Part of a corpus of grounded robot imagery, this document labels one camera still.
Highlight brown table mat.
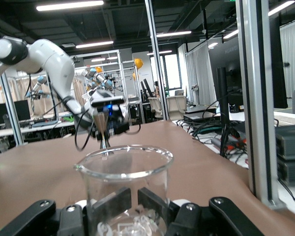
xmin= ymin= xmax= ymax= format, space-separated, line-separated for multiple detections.
xmin=0 ymin=120 xmax=258 ymax=236

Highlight thick aluminium frame post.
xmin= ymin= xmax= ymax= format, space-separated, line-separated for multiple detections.
xmin=236 ymin=0 xmax=281 ymax=209

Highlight fluorescent ceiling light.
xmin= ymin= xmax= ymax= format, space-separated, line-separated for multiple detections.
xmin=75 ymin=40 xmax=114 ymax=49
xmin=156 ymin=30 xmax=192 ymax=38
xmin=36 ymin=0 xmax=104 ymax=12
xmin=267 ymin=0 xmax=295 ymax=17

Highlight large black monitor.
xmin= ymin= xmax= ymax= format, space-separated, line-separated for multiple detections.
xmin=208 ymin=36 xmax=246 ymax=114

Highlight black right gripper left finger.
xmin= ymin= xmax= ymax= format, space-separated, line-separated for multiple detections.
xmin=0 ymin=187 xmax=132 ymax=236

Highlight steel double jigger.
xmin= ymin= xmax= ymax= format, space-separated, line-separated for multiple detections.
xmin=92 ymin=112 xmax=115 ymax=156

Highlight black monitor stand pole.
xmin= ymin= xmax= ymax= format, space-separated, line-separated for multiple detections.
xmin=215 ymin=67 xmax=231 ymax=158

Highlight white curtain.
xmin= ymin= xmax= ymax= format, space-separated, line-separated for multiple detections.
xmin=185 ymin=40 xmax=217 ymax=106

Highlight white office chair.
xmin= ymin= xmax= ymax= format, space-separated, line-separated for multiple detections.
xmin=166 ymin=95 xmax=187 ymax=121
xmin=148 ymin=97 xmax=163 ymax=120

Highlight tangled cable pile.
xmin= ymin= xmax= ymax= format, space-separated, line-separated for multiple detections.
xmin=177 ymin=115 xmax=249 ymax=168

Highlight black equipment case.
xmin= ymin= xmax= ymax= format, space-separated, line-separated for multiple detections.
xmin=276 ymin=157 xmax=295 ymax=186

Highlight grey electronic boxes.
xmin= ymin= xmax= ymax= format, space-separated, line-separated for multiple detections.
xmin=275 ymin=124 xmax=295 ymax=160

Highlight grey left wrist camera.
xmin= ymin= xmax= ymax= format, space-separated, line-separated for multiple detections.
xmin=90 ymin=90 xmax=126 ymax=108

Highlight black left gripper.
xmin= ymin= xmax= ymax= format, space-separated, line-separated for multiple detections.
xmin=91 ymin=105 xmax=130 ymax=141

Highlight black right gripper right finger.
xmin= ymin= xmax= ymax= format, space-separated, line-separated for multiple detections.
xmin=137 ymin=187 xmax=265 ymax=236

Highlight clear glass beaker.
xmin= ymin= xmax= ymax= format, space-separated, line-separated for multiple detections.
xmin=73 ymin=144 xmax=175 ymax=236

